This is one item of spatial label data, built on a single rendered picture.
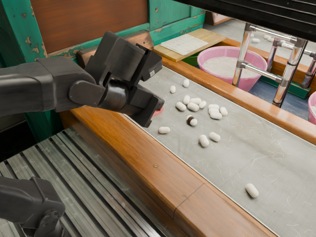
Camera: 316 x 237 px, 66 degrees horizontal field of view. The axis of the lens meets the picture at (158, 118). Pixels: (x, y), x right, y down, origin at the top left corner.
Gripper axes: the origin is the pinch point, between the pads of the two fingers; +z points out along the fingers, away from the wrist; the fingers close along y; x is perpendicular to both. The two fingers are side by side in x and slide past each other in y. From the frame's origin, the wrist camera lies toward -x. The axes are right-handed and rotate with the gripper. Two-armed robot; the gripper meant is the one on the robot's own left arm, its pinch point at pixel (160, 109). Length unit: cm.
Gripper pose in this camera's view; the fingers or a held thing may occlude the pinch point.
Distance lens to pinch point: 58.0
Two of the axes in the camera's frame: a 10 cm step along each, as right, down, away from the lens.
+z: 5.7, 1.5, 8.1
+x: -4.7, 8.6, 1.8
